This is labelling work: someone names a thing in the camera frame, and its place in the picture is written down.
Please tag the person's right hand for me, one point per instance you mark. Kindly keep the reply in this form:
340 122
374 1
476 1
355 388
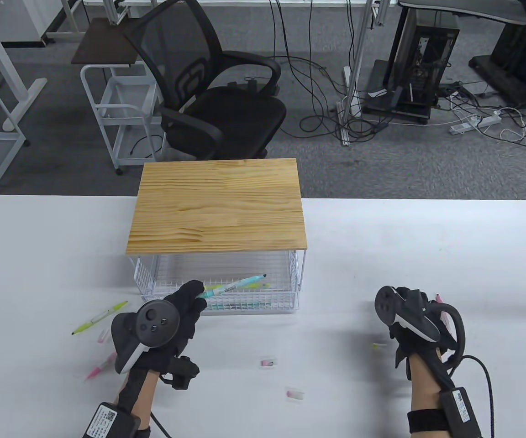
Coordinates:
409 346

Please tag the person's left hand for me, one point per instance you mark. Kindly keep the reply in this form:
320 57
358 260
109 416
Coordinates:
190 315

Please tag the teal double-ended highlighter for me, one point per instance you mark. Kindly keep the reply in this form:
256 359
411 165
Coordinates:
233 285
244 305

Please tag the green double-ended highlighter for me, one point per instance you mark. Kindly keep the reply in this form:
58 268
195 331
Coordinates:
257 286
101 316

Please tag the pink highlighter cap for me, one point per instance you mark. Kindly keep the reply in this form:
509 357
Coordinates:
103 337
268 362
295 393

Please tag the person's left forearm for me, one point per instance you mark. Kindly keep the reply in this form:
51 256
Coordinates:
142 392

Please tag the person's right forearm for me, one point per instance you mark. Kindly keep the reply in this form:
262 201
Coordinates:
425 388

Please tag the black grey tracker controller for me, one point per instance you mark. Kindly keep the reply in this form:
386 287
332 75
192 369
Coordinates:
155 321
409 315

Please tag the black mesh office chair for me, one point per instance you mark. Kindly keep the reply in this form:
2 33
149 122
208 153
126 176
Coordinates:
226 114

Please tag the white metal cart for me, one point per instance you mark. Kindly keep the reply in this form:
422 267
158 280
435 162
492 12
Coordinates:
117 109

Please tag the white power strip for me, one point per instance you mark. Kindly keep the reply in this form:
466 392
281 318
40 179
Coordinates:
473 123

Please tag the brown side table top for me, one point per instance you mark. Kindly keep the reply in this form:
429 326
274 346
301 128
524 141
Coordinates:
103 45

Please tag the black computer tower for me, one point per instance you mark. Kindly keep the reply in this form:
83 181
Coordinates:
427 59

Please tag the black equipment stand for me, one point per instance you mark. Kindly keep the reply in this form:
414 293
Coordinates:
518 54

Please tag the white cabinet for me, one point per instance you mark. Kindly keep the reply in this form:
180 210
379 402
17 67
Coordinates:
21 20

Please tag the grey desk top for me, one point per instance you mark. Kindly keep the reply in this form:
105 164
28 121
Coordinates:
473 11

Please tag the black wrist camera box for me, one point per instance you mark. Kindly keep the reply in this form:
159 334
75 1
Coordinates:
461 410
107 419

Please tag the aluminium profile post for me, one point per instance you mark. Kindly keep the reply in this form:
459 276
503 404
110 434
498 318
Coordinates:
356 59

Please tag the aluminium desk frame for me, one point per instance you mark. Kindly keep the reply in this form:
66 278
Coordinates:
118 13

